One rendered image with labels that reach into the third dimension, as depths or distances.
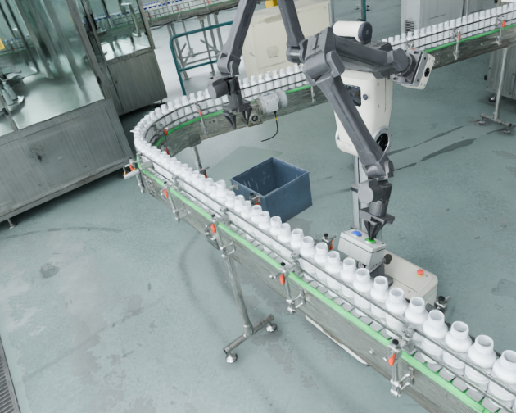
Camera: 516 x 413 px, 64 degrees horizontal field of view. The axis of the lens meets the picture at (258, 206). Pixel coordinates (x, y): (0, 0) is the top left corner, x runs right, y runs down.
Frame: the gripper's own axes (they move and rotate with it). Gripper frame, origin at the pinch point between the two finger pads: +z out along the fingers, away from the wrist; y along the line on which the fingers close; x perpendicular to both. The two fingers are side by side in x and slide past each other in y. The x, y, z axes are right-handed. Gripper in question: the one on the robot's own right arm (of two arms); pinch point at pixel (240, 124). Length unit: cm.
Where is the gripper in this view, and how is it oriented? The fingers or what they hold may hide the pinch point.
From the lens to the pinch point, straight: 173.5
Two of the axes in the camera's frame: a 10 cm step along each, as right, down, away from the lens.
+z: 1.7, 8.2, 5.4
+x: 6.1, 3.4, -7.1
